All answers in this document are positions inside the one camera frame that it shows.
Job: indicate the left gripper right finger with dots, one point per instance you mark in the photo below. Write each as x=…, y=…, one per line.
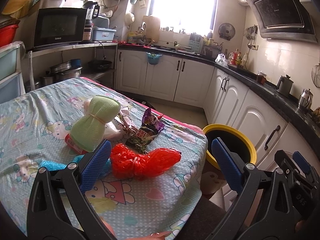
x=264, y=207

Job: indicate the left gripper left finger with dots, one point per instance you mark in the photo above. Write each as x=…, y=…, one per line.
x=58, y=207

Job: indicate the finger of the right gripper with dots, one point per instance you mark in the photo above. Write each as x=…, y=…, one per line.
x=301, y=162

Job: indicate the teal wrapper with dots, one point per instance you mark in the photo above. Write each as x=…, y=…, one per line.
x=54, y=166

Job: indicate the red plastic bag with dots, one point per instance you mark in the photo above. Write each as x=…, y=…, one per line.
x=127, y=164

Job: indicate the dark printed snack packet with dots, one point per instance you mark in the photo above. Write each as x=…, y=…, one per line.
x=140, y=140

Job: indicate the purple snack wrapper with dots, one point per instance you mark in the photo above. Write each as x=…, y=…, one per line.
x=152, y=121

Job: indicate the yellow rimmed trash bin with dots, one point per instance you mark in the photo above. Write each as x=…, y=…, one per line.
x=235, y=139

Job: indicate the metal kitchen shelf rack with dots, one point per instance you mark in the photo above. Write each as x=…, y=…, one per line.
x=41, y=61

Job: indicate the person's right hand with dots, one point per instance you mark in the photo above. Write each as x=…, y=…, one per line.
x=301, y=225

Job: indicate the person's left hand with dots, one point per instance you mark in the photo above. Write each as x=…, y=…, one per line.
x=156, y=235

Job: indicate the shiny steel jug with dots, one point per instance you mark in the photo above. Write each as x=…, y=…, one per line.
x=305, y=100

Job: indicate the grey metal kettle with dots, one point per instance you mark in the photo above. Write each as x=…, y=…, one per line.
x=284, y=85

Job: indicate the Hello Kitty patterned tablecloth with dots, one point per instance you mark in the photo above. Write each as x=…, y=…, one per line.
x=34, y=127

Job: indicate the dark red small jar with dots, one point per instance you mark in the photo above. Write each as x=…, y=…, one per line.
x=261, y=78

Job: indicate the oil and sauce bottles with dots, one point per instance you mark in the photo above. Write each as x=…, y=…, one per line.
x=236, y=58

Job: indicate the clear plastic bag on counter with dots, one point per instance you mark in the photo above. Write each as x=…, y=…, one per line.
x=221, y=60

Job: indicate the stacked steel pots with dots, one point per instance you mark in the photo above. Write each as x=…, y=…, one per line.
x=61, y=72

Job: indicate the black frying pan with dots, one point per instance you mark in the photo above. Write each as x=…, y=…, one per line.
x=100, y=65

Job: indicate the plastic drawer cabinet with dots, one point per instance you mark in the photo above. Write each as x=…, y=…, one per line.
x=12, y=85

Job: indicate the black range hood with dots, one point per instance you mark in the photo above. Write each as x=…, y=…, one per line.
x=283, y=19

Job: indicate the blue hanging basket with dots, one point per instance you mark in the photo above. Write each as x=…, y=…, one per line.
x=153, y=59

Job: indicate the blue plastic storage box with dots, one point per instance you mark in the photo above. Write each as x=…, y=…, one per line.
x=103, y=34

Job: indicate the red plastic basin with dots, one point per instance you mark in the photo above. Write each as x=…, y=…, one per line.
x=7, y=34

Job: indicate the black microwave oven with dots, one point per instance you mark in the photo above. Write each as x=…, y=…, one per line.
x=58, y=25

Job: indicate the black blender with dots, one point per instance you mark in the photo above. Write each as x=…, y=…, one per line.
x=93, y=9

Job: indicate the wooden cutting board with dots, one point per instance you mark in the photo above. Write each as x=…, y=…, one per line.
x=152, y=28

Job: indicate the black cabinet door handle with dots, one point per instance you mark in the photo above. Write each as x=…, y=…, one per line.
x=277, y=129

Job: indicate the wire mesh strainer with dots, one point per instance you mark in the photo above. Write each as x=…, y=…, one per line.
x=315, y=75

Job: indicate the wall mounted small fan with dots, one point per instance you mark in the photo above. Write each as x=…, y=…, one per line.
x=226, y=31

